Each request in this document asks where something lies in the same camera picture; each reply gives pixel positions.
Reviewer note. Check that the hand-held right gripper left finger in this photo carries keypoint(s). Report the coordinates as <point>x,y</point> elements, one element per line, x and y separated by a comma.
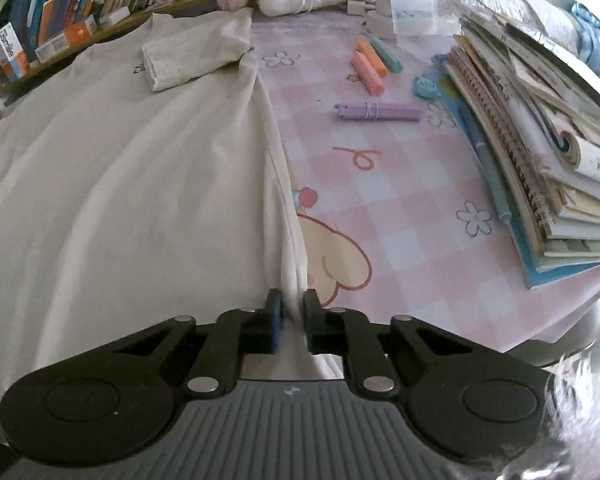
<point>278,325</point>

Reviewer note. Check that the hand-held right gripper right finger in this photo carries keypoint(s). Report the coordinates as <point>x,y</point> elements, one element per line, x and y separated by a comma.
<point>311,325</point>

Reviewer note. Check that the white printed T-shirt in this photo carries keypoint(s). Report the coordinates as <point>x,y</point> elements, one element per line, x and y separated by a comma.
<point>130,185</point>

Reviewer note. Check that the purple stick bundle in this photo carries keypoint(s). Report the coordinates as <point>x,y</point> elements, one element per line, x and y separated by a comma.
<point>377,111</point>

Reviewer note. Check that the orange highlighter marker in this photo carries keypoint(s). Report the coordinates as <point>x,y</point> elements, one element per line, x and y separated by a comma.
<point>367,74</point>
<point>371,59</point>

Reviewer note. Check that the green highlighter marker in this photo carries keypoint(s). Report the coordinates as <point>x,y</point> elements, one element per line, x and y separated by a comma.
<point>387,55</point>

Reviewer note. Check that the white fluffy cloth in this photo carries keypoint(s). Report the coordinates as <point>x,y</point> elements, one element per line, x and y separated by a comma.
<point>585,410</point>

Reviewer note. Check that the stack of notebooks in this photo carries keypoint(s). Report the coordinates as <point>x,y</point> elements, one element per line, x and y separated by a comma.
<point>555,150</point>

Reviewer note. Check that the small white cube charger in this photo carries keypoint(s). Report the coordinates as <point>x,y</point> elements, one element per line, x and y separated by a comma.
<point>356,7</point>

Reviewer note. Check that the clear plastic box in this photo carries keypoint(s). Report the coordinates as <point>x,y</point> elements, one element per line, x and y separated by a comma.
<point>412,5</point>

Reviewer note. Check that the small white case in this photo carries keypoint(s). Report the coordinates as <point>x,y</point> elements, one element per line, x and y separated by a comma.
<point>114,16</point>

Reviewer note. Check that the long white orange box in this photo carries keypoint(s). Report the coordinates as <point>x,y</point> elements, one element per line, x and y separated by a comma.
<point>65,39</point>

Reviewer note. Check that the tall white orange box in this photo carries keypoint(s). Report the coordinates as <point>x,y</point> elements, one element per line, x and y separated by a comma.
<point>11,52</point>

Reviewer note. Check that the row of colourful books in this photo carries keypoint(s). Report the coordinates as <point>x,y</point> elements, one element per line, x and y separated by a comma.
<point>65,0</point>

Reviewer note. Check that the blue patterned cloth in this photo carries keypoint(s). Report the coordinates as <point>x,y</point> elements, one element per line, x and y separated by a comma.
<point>597,40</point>

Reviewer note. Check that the white frame wooden bookshelf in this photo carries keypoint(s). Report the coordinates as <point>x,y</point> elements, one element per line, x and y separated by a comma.
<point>190,4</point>

